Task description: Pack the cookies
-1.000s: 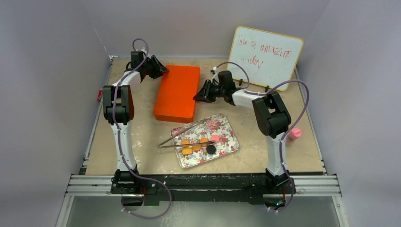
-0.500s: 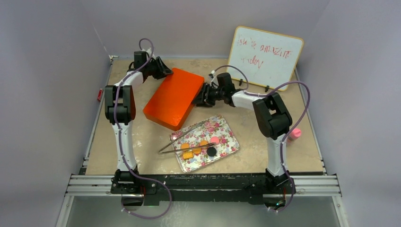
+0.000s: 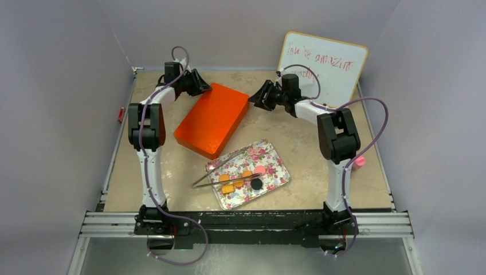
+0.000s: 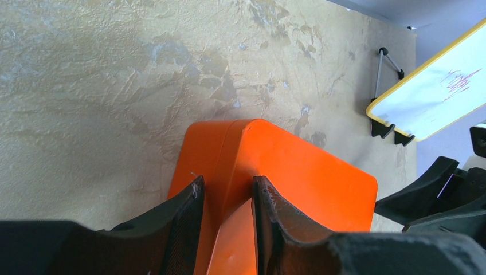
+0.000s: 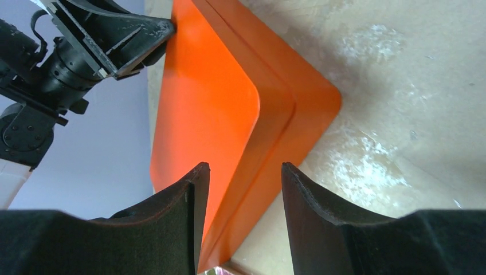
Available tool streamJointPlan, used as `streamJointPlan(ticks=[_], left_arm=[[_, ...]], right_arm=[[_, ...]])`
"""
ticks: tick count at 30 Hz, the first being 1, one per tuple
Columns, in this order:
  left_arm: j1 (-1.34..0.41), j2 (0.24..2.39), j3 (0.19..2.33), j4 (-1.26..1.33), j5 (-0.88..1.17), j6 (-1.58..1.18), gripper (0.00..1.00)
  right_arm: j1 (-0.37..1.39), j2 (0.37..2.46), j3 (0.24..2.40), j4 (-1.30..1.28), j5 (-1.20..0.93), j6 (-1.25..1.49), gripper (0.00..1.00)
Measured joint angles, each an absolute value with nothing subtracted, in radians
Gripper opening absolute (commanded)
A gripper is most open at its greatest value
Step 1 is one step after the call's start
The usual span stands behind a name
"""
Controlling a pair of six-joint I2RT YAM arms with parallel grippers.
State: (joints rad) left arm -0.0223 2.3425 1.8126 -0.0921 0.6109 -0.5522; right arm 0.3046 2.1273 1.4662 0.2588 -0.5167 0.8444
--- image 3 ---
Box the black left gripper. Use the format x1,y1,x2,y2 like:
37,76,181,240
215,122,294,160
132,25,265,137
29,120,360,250
178,70,211,98

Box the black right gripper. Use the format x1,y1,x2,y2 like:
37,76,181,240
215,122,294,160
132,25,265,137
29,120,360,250
248,80,288,112

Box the orange box lid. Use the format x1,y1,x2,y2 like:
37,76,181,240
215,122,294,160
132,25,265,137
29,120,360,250
174,83,249,160

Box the metal serving tongs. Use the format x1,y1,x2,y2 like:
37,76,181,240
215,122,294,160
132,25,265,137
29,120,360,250
192,148,262,188

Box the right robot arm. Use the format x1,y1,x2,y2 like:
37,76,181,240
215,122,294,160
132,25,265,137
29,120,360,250
249,74,360,233

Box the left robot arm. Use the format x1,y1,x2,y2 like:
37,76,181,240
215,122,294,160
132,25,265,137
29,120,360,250
128,58,211,234

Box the floral serving tray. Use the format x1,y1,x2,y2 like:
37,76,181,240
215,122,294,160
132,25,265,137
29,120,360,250
205,139,291,210

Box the pink round cookie middle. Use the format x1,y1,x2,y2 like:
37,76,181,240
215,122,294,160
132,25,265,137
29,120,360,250
254,166,266,175

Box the orange cookie centre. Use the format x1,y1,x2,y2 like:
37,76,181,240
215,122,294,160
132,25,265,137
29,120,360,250
242,170,253,178

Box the white dry-erase board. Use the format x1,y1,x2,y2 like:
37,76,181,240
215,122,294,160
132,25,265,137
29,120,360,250
277,32,369,108

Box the black round cookie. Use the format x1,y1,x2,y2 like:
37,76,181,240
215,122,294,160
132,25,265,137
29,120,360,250
250,178,263,190

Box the orange cookie lower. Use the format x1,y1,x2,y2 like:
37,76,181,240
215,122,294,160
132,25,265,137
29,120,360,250
233,180,245,188

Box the round orange cookie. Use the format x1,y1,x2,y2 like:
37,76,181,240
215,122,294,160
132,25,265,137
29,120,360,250
219,174,230,182

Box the square orange biscuit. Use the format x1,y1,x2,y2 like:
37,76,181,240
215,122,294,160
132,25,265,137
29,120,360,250
221,184,235,195

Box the pink eraser cap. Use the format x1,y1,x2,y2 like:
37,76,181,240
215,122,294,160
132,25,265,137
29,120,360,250
352,156,366,170

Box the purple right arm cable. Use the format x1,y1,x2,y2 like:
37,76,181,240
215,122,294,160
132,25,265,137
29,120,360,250
279,64,390,258

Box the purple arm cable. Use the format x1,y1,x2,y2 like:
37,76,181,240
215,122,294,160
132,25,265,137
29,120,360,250
138,46,210,266
279,64,390,258

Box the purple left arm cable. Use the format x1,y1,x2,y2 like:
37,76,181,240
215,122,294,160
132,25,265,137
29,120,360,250
138,46,210,266

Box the red wall clip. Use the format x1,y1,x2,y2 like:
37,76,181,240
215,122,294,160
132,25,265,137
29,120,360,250
117,107,126,124

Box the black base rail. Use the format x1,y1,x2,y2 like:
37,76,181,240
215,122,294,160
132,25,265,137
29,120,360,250
134,206,359,253

